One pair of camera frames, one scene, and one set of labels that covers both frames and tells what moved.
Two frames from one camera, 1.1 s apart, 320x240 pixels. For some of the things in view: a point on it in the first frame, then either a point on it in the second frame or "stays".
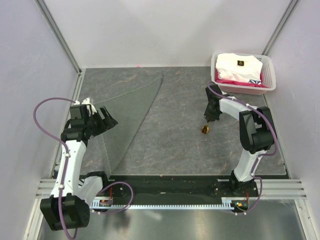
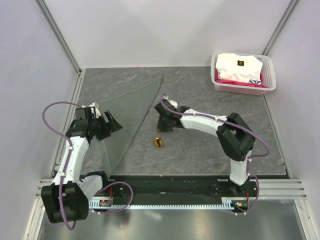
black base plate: [226, 187] stays
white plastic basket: [268, 76] stays
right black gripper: [208, 116] to [162, 128]
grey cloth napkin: [130, 109] stays
